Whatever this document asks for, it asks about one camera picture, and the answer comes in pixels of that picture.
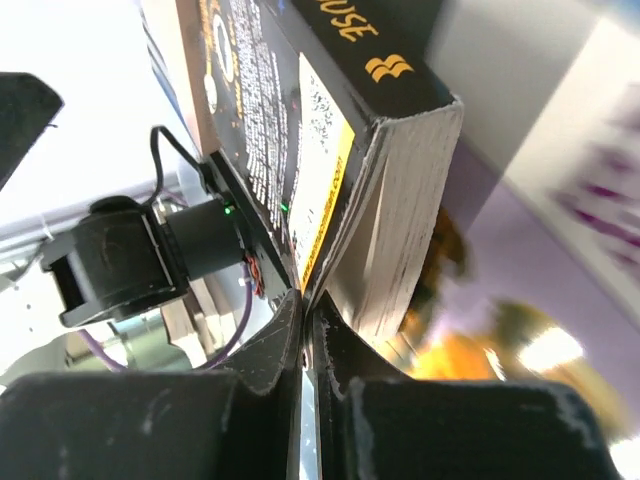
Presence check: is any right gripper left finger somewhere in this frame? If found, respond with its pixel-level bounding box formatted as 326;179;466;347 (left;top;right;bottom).
1;290;302;479

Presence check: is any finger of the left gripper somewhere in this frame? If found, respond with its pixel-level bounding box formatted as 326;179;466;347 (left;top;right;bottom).
0;72;64;188

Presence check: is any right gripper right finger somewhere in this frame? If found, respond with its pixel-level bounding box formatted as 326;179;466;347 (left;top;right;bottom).
309;296;618;479

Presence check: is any black paperback book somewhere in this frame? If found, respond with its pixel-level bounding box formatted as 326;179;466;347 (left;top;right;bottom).
177;1;464;341

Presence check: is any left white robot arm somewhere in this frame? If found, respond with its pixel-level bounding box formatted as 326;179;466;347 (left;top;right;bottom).
34;125;251;331

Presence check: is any purple dog book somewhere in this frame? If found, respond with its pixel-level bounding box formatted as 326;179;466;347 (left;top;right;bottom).
380;15;639;441

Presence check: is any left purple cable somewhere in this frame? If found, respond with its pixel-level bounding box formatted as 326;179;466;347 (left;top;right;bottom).
74;262;254;374

